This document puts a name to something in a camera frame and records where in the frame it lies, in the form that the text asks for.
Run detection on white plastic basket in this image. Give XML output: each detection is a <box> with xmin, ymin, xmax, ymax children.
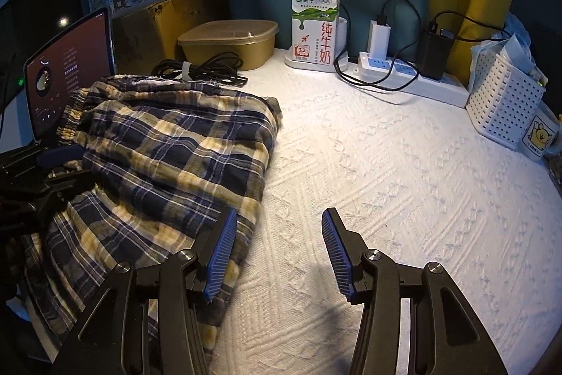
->
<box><xmin>465</xmin><ymin>46</ymin><xmax>546</xmax><ymax>150</ymax></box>

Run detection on white power strip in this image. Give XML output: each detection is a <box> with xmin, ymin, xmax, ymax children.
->
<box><xmin>349</xmin><ymin>51</ymin><xmax>470</xmax><ymax>109</ymax></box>

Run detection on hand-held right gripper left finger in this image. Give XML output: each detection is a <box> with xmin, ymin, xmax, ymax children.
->
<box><xmin>50</xmin><ymin>206</ymin><xmax>240</xmax><ymax>375</ymax></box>

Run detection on white charger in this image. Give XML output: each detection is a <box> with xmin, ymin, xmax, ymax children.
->
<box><xmin>368</xmin><ymin>20</ymin><xmax>391</xmax><ymax>56</ymax></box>

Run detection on beige plastic container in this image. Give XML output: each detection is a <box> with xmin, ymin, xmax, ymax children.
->
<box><xmin>178</xmin><ymin>20</ymin><xmax>279</xmax><ymax>71</ymax></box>

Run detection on coiled black cable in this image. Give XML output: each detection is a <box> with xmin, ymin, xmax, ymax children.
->
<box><xmin>151</xmin><ymin>52</ymin><xmax>249</xmax><ymax>88</ymax></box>

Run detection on white textured tablecloth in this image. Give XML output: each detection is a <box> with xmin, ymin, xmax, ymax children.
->
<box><xmin>118</xmin><ymin>47</ymin><xmax>562</xmax><ymax>375</ymax></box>

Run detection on white bear mug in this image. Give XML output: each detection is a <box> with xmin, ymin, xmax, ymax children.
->
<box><xmin>522</xmin><ymin>100</ymin><xmax>562</xmax><ymax>158</ymax></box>

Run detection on cardboard box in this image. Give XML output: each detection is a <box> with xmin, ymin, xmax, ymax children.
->
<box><xmin>112</xmin><ymin>0</ymin><xmax>233</xmax><ymax>75</ymax></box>

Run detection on plaid pants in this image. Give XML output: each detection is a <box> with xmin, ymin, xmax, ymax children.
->
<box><xmin>22</xmin><ymin>77</ymin><xmax>282</xmax><ymax>343</ymax></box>

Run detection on milk carton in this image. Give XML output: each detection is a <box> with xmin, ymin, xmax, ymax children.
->
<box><xmin>290</xmin><ymin>0</ymin><xmax>342</xmax><ymax>63</ymax></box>

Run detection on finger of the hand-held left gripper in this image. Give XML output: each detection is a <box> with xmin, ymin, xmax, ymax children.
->
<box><xmin>35</xmin><ymin>144</ymin><xmax>85</xmax><ymax>170</ymax></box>
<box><xmin>41</xmin><ymin>168</ymin><xmax>99</xmax><ymax>209</ymax></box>

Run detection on black power adapter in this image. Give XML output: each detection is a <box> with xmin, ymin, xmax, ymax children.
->
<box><xmin>416</xmin><ymin>20</ymin><xmax>453</xmax><ymax>80</ymax></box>

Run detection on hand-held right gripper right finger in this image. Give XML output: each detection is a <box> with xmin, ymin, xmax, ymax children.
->
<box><xmin>321</xmin><ymin>206</ymin><xmax>510</xmax><ymax>375</ymax></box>

